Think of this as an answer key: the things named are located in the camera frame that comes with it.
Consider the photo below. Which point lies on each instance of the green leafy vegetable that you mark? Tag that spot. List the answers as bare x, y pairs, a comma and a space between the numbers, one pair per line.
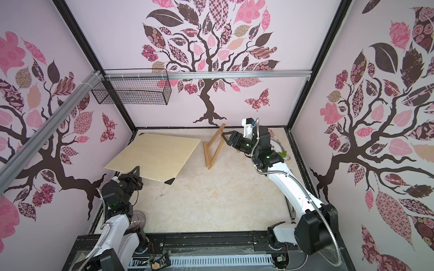
284, 155

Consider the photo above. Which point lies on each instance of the black wire basket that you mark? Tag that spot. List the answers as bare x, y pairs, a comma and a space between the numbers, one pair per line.
144, 86

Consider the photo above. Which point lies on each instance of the small circuit board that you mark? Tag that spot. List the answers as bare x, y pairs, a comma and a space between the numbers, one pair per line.
162, 262

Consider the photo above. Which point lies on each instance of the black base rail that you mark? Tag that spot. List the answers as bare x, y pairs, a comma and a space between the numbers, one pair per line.
185, 244

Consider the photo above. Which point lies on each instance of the small wooden easel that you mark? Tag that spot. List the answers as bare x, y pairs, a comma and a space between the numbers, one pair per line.
213, 147

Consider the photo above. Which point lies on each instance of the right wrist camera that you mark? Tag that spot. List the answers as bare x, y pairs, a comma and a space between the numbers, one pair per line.
251, 128

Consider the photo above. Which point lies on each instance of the diagonal aluminium bar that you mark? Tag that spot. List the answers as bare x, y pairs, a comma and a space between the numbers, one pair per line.
13, 167

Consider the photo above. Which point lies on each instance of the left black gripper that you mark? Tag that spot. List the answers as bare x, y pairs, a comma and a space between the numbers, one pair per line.
137, 178

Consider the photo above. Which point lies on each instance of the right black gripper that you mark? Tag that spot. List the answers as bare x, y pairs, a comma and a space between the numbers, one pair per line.
235, 139

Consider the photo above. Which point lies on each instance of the right metal flexible conduit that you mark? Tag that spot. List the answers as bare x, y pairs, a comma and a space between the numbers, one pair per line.
315, 210

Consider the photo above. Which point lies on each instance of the horizontal aluminium bar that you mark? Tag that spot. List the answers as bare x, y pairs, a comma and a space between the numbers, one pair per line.
211, 75

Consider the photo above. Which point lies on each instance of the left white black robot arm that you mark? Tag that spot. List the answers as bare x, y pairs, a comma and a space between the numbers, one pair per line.
119, 240

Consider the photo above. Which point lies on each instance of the light wooden canvas board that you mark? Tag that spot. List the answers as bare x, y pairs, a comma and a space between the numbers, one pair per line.
159, 157

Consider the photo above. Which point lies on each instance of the floral rectangular tray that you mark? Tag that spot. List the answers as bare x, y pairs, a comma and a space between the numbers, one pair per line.
275, 142

